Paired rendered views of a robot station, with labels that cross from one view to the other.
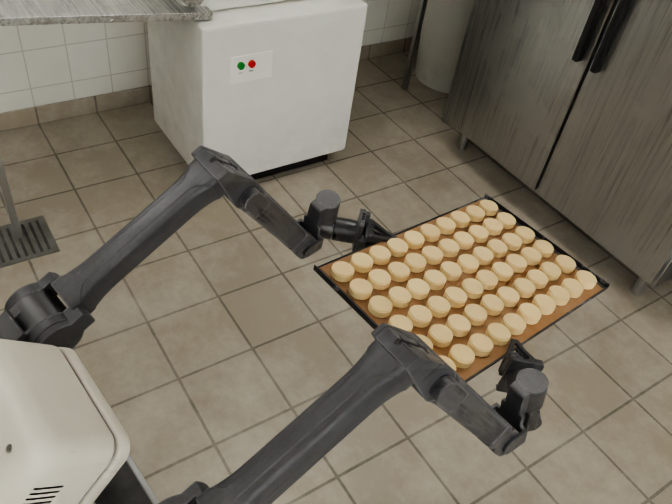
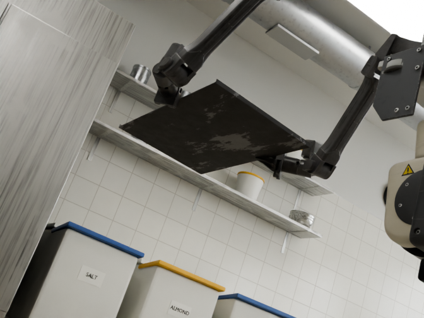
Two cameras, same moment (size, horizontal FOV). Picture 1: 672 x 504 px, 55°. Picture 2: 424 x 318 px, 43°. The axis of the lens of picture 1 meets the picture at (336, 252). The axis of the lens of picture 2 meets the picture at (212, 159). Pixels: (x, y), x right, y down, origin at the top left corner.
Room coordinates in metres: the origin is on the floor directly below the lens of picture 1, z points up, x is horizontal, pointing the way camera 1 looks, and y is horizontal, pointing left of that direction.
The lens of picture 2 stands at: (0.58, 1.36, 0.30)
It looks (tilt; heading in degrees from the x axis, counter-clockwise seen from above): 19 degrees up; 286
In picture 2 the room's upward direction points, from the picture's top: 20 degrees clockwise
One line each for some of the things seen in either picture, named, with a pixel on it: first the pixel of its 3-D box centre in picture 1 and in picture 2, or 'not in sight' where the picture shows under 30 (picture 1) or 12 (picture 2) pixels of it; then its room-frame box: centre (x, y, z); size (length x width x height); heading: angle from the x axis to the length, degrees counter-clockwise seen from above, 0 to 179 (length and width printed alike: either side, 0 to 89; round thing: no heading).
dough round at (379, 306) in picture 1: (380, 306); not in sight; (0.92, -0.11, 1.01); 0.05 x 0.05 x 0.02
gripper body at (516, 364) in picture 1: (520, 386); (288, 164); (0.80, -0.40, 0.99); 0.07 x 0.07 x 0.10; 1
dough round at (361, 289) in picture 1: (360, 289); not in sight; (0.96, -0.06, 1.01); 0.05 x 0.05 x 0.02
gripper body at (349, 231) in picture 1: (348, 230); (167, 86); (1.17, -0.02, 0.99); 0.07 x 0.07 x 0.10; 1
